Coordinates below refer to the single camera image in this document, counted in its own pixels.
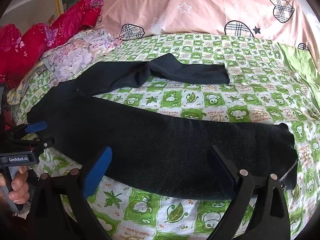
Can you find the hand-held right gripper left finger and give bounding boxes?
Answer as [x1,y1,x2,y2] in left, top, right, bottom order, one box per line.
[26,146,113,240]

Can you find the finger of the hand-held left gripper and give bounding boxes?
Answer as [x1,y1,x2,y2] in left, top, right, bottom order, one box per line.
[12,121,48,137]
[12,137,55,153]

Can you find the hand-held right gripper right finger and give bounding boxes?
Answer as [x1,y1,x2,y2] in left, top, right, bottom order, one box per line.
[207,145,292,240]

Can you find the black pants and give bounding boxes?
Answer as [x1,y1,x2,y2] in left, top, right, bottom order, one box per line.
[26,53,298,200]

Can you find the person's left hand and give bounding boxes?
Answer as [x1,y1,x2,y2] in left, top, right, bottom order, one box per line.
[0,166,32,203]

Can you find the green checkered bed sheet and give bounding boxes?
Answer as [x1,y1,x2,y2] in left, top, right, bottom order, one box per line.
[11,33,320,240]

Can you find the pale floral cloth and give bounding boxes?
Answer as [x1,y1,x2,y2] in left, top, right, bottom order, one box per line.
[6,29,123,105]

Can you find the red sequined garment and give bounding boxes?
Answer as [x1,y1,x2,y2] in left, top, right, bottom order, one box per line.
[0,0,104,90]

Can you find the pink quilt with plaid hearts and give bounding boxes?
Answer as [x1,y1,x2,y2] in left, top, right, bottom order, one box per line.
[96,0,320,68]

